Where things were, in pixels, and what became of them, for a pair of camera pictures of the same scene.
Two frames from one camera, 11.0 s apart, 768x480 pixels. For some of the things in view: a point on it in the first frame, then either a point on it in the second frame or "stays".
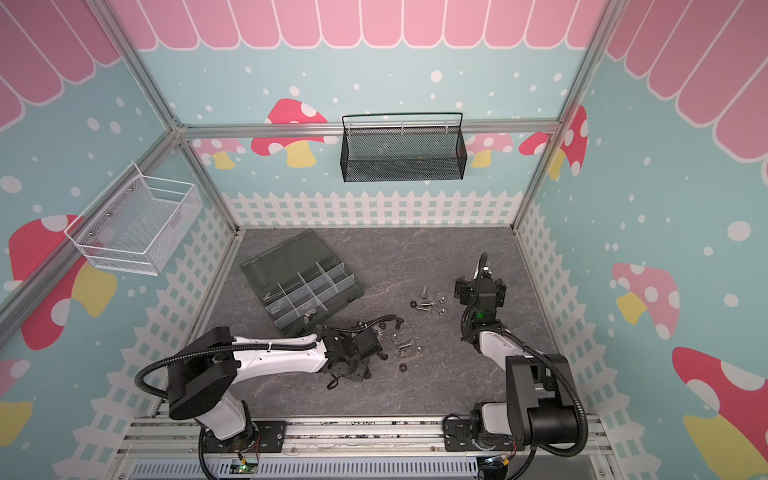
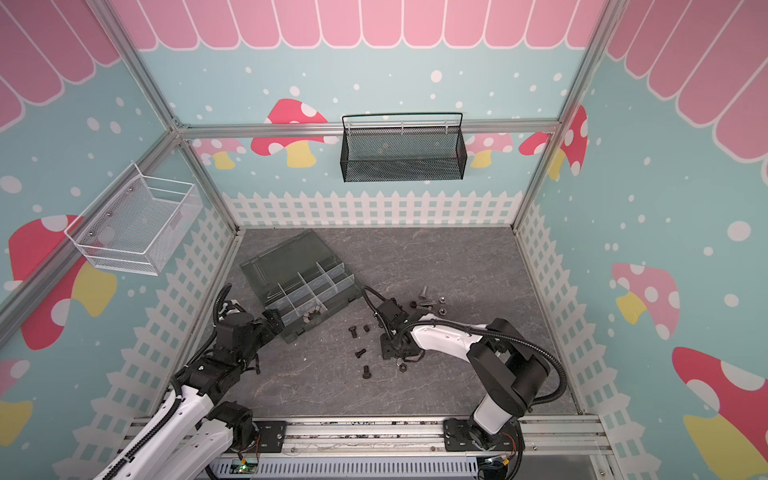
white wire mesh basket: [136, 223] stays
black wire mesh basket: [403, 147] stays
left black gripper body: [357, 372] → [261, 334]
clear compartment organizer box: [304, 281] stays
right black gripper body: [480, 286] → [393, 346]
